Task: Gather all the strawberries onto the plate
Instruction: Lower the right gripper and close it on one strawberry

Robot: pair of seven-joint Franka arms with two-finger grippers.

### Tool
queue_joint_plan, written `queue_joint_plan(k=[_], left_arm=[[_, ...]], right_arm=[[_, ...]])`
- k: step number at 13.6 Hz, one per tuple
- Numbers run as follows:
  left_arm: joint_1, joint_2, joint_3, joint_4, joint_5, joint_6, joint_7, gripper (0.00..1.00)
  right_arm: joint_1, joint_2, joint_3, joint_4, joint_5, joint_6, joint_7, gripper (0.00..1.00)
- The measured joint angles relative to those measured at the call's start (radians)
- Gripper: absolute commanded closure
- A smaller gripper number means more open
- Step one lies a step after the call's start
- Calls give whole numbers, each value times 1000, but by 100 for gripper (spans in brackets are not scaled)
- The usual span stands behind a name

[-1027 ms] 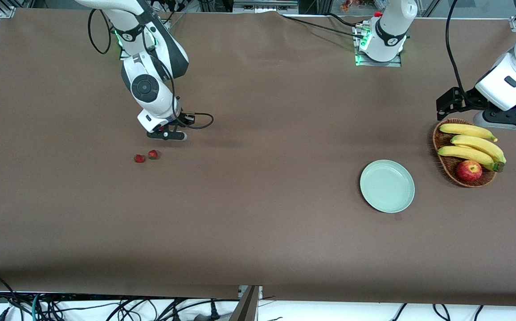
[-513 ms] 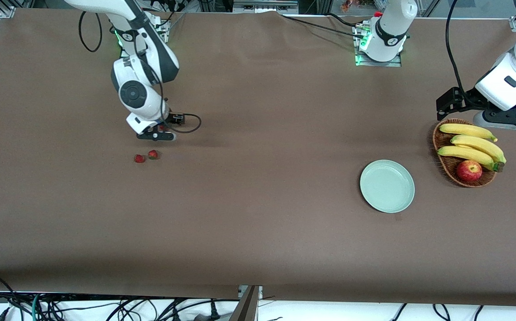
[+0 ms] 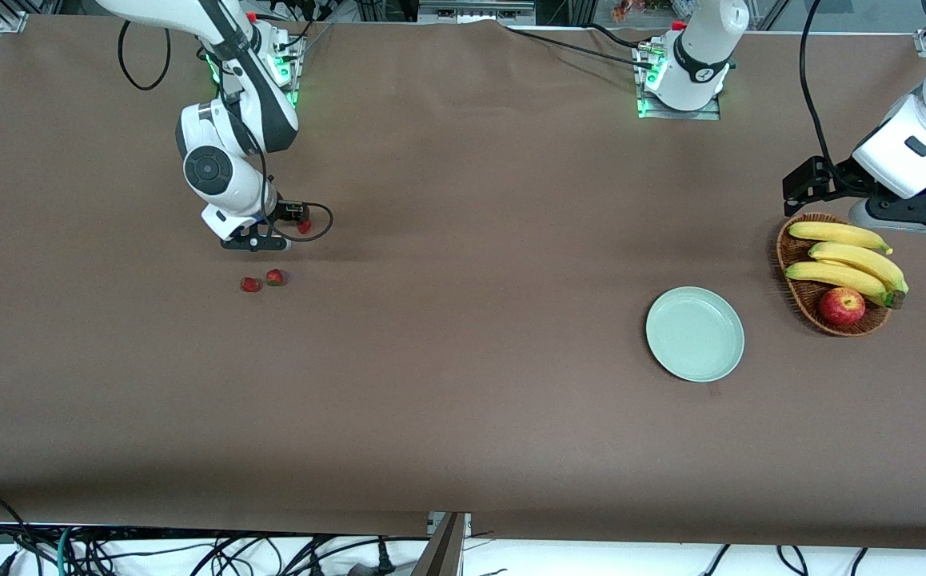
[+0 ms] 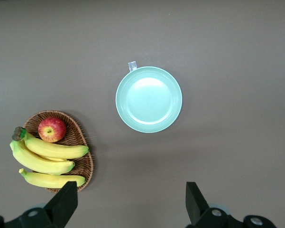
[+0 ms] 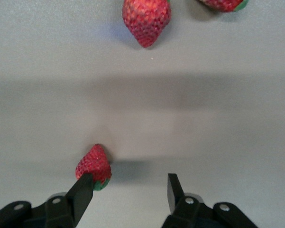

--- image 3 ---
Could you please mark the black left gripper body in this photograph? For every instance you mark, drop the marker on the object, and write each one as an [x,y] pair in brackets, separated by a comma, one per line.
[848,178]

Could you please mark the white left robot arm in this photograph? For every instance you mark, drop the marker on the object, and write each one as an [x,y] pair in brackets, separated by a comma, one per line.
[911,144]

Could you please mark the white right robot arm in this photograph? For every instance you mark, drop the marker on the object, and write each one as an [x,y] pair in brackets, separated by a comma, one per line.
[215,172]

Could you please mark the pale green plate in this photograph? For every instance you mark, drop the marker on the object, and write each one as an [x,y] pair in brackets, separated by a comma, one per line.
[695,334]

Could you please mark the yellow banana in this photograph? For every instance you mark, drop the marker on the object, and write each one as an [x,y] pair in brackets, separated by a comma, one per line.
[835,234]
[831,274]
[863,260]

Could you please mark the brown wicker basket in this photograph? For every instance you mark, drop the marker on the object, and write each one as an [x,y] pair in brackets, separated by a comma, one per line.
[803,300]

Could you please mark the red apple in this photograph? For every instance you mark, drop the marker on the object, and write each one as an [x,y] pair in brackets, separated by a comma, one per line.
[842,306]

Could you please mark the brown table cover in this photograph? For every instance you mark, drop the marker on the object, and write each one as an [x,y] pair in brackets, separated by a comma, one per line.
[431,416]

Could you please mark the colourful background object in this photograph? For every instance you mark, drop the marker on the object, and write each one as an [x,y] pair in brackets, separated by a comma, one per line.
[627,10]

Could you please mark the silver background equipment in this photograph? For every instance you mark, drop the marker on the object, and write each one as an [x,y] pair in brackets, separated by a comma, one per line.
[471,12]

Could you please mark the black power plug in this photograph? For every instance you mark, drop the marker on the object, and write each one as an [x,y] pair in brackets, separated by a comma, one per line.
[384,560]

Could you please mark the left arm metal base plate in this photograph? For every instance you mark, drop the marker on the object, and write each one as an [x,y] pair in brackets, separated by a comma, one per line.
[707,114]

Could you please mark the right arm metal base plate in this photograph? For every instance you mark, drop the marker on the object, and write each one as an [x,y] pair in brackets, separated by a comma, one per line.
[297,72]

